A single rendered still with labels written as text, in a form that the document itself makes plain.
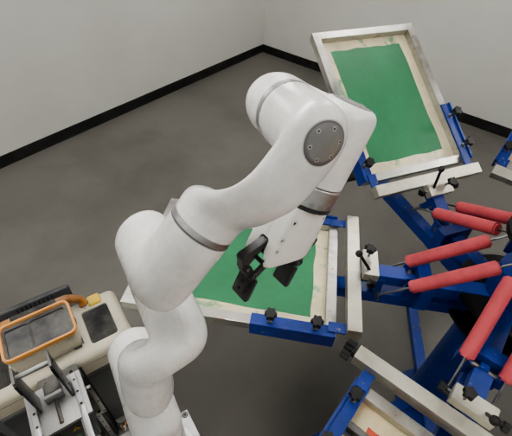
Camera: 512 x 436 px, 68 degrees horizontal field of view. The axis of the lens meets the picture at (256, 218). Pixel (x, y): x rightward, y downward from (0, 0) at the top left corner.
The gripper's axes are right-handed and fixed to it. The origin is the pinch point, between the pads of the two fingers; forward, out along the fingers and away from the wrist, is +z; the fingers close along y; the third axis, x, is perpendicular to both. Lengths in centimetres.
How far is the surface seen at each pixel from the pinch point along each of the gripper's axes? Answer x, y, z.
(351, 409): 15, -56, 54
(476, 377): 34, -86, 35
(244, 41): -395, -357, 4
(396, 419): 26, -64, 51
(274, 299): -30, -68, 55
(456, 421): 37, -71, 42
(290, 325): -17, -61, 53
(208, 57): -383, -296, 34
